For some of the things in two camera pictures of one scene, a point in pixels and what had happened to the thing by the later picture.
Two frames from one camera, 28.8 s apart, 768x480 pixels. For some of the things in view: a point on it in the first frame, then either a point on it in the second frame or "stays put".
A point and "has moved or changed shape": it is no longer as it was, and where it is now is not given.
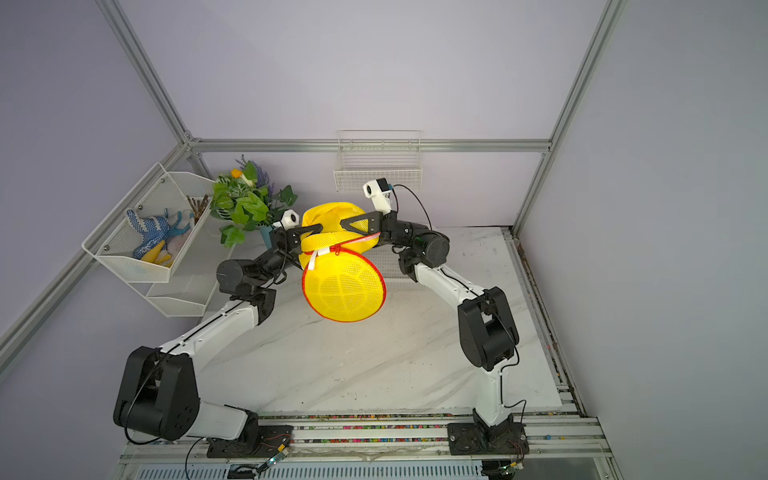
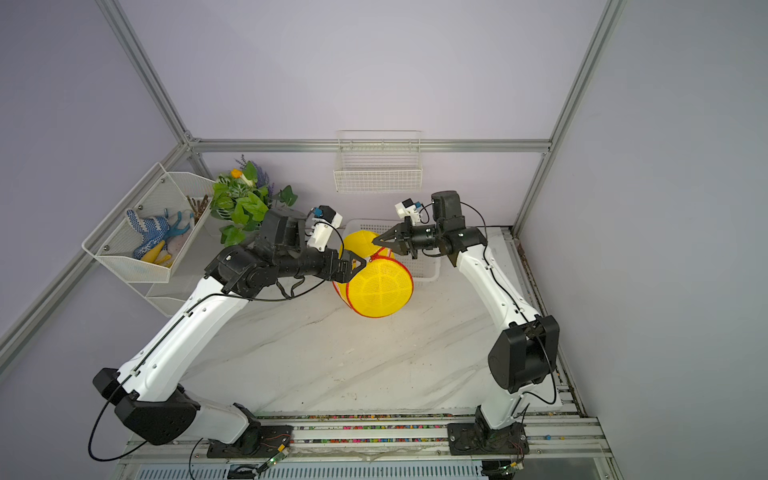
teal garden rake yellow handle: (155, 255) stays put
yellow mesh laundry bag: (342, 268) has moved or changed shape
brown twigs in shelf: (199, 207) stays put
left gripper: (287, 246) to (346, 273)
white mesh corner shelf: (163, 240) stays put
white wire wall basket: (364, 156) stays put
